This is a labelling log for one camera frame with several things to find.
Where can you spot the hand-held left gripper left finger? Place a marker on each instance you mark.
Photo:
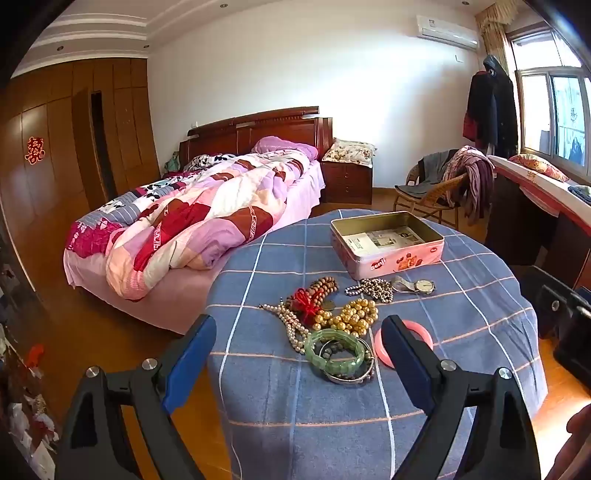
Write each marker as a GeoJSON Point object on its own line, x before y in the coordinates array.
{"type": "Point", "coordinates": [189, 364]}

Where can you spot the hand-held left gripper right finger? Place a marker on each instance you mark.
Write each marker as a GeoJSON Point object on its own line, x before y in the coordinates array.
{"type": "Point", "coordinates": [406, 364]}

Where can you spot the silver metal bangle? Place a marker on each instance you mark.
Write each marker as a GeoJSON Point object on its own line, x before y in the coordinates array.
{"type": "Point", "coordinates": [364, 374]}

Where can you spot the green jade bangle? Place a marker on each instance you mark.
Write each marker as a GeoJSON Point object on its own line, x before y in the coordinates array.
{"type": "Point", "coordinates": [339, 365]}

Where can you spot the pink metal tin box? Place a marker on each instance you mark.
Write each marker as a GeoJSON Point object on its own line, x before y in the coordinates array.
{"type": "Point", "coordinates": [392, 263]}

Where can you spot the red tassel ornament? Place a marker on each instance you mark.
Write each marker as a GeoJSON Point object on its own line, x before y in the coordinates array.
{"type": "Point", "coordinates": [307, 302]}

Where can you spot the person's right forearm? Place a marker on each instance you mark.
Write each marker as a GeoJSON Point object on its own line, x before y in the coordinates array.
{"type": "Point", "coordinates": [579, 431]}

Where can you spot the silver wristwatch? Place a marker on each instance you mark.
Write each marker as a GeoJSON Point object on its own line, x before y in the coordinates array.
{"type": "Point", "coordinates": [424, 286]}

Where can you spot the blue plaid tablecloth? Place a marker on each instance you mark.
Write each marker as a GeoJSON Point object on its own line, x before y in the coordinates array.
{"type": "Point", "coordinates": [286, 415]}

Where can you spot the dark wooden desk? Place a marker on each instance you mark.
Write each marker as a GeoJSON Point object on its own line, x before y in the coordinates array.
{"type": "Point", "coordinates": [517, 221]}

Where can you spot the printed paper sheet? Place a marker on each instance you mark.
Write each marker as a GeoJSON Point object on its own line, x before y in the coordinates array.
{"type": "Point", "coordinates": [383, 240]}

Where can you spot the blue folded cloth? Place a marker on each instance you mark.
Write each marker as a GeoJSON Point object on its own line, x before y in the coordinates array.
{"type": "Point", "coordinates": [581, 193]}

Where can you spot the pink patchwork quilt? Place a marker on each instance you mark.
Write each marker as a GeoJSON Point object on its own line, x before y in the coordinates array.
{"type": "Point", "coordinates": [207, 207]}

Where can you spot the red floral cushion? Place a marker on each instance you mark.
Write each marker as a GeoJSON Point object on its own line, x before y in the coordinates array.
{"type": "Point", "coordinates": [538, 167]}

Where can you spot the pile of clutter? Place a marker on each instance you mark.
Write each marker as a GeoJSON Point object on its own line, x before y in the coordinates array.
{"type": "Point", "coordinates": [23, 392]}

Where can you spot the wicker chair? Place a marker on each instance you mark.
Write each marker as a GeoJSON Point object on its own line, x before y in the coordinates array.
{"type": "Point", "coordinates": [438, 194]}

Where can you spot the grey garment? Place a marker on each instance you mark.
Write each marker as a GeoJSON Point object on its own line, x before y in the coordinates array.
{"type": "Point", "coordinates": [422, 182]}

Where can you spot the wooden nightstand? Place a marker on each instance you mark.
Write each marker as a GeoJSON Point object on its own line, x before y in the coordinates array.
{"type": "Point", "coordinates": [346, 182]}

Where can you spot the teal bag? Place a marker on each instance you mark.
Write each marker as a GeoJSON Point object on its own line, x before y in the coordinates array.
{"type": "Point", "coordinates": [172, 162]}

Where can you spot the black and white floral pillow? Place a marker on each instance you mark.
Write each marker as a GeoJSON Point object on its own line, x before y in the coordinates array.
{"type": "Point", "coordinates": [207, 160]}

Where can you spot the wooden wardrobe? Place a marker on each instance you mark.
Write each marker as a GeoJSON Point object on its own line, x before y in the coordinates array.
{"type": "Point", "coordinates": [55, 194]}

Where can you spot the window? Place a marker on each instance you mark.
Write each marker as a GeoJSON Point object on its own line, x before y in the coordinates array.
{"type": "Point", "coordinates": [558, 106]}

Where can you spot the hanging dark coats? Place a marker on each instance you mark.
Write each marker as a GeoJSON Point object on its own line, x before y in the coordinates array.
{"type": "Point", "coordinates": [491, 110]}

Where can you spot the purple pillow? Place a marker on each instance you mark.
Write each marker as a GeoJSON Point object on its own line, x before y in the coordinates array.
{"type": "Point", "coordinates": [281, 145]}

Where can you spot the wooden bed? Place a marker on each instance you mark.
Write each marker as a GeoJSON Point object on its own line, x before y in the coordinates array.
{"type": "Point", "coordinates": [277, 127]}

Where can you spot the red paper decoration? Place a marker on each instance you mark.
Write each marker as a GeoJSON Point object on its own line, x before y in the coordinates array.
{"type": "Point", "coordinates": [35, 150]}

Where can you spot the yellow curtain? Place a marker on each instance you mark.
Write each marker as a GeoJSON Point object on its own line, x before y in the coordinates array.
{"type": "Point", "coordinates": [493, 32]}

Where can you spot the white air conditioner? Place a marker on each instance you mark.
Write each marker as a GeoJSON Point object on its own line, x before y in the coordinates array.
{"type": "Point", "coordinates": [445, 30]}

